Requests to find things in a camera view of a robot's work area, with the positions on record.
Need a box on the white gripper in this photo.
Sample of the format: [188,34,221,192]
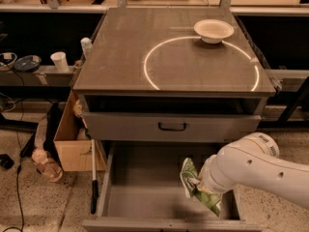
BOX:
[198,155,234,194]

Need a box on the green jalapeno chip bag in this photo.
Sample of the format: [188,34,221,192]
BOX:
[180,158,222,217]

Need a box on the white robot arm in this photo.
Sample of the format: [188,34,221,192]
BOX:
[200,132,309,209]

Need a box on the open grey middle drawer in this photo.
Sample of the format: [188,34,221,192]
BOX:
[82,142,262,232]

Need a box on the grey top drawer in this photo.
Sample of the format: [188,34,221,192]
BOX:
[84,112,261,143]

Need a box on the grey drawer cabinet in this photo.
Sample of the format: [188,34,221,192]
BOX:
[72,6,277,232]

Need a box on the white paper bowl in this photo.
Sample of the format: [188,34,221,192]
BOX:
[194,19,234,44]

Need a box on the cardboard box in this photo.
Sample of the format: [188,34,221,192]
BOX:
[54,92,93,171]

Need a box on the clear plastic bottle on floor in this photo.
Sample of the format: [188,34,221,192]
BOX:
[32,148,63,183]

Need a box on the white plastic bottle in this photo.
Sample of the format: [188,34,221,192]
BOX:
[80,38,93,58]

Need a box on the white paper cup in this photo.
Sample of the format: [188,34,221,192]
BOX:
[50,51,70,73]

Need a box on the low grey shelf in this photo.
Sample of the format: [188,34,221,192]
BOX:
[0,66,75,87]

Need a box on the dark plate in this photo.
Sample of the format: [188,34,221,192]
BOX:
[14,55,42,73]

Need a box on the white bowl on shelf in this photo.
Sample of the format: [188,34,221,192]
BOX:
[0,52,17,72]

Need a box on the black drawer handle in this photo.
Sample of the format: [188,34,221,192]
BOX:
[157,122,187,131]

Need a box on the white black-handled stick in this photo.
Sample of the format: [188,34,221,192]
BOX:
[91,137,98,215]

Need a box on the black floor cable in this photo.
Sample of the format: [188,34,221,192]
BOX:
[0,61,27,232]

